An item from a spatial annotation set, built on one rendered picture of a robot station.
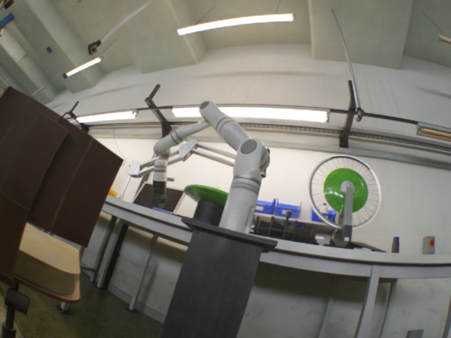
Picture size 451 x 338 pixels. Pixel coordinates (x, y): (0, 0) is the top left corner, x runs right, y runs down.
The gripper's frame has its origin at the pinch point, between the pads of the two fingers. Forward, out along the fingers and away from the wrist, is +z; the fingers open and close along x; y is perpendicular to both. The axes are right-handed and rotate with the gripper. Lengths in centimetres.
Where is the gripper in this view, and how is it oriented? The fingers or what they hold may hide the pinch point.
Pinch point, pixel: (161, 213)
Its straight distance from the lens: 116.9
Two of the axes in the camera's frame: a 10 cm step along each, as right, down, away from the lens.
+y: -4.5, -0.4, -8.9
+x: 8.9, 0.6, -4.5
